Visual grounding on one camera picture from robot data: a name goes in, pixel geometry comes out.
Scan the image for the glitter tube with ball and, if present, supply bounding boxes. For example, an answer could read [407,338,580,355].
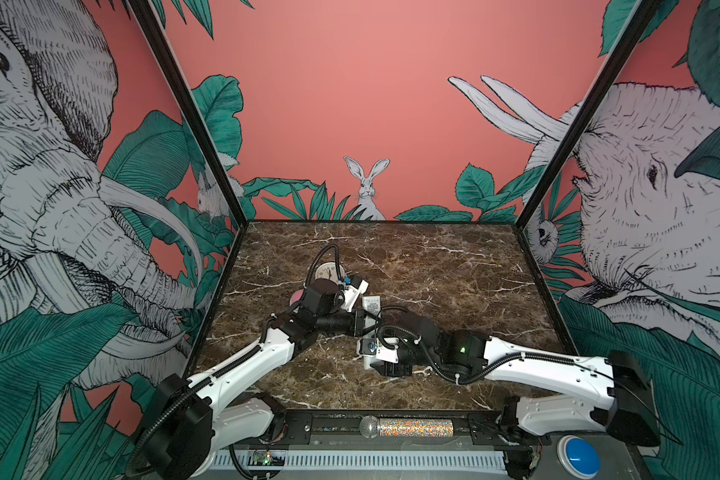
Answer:
[359,416,454,439]

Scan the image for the black left frame post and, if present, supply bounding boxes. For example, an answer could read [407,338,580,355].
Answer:
[128,0,249,231]

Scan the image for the small green circuit board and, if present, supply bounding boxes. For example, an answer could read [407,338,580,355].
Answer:
[248,450,286,469]

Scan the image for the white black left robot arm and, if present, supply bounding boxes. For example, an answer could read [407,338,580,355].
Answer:
[124,275,368,479]

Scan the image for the black right frame post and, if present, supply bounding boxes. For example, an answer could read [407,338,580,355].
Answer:
[514,0,662,229]

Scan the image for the pink white round container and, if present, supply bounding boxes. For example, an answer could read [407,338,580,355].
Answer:
[289,289,304,306]

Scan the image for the white round alarm clock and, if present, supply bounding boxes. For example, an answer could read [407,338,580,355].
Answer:
[314,262,346,284]

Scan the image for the black frame post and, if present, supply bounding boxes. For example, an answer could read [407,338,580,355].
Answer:
[128,0,249,231]
[514,0,662,229]

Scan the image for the white slotted cable duct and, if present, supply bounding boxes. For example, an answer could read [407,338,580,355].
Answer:
[235,450,507,474]

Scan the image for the blue push button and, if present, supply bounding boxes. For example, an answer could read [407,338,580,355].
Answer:
[557,435,601,480]

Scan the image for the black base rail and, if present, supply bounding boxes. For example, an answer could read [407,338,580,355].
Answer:
[260,409,551,449]

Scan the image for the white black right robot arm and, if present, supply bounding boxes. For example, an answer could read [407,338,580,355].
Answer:
[358,312,661,447]

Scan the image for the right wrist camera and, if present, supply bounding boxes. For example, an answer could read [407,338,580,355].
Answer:
[357,337,399,370]

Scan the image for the white remote control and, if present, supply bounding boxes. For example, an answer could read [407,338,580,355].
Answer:
[358,296,382,370]

